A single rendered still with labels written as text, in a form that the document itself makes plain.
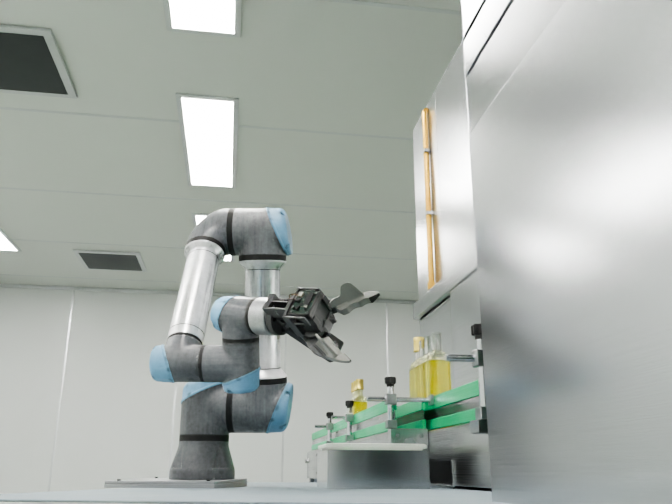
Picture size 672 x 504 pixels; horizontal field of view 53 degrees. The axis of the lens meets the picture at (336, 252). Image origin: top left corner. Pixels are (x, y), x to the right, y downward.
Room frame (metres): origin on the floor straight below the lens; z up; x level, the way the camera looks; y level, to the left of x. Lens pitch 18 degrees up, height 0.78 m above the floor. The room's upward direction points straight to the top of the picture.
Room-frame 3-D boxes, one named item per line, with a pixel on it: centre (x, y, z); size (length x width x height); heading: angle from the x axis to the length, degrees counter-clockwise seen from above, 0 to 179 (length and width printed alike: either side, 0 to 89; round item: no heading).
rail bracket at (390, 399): (1.71, -0.16, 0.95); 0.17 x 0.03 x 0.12; 99
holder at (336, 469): (1.59, -0.11, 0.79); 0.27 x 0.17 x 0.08; 99
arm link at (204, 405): (1.67, 0.30, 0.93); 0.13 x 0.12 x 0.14; 87
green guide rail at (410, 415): (2.62, -0.09, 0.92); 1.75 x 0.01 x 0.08; 9
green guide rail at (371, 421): (2.60, -0.02, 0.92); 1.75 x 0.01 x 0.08; 9
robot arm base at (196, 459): (1.67, 0.31, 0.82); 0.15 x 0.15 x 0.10
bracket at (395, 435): (1.71, -0.18, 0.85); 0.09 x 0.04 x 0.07; 99
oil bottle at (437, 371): (1.81, -0.27, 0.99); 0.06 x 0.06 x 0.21; 8
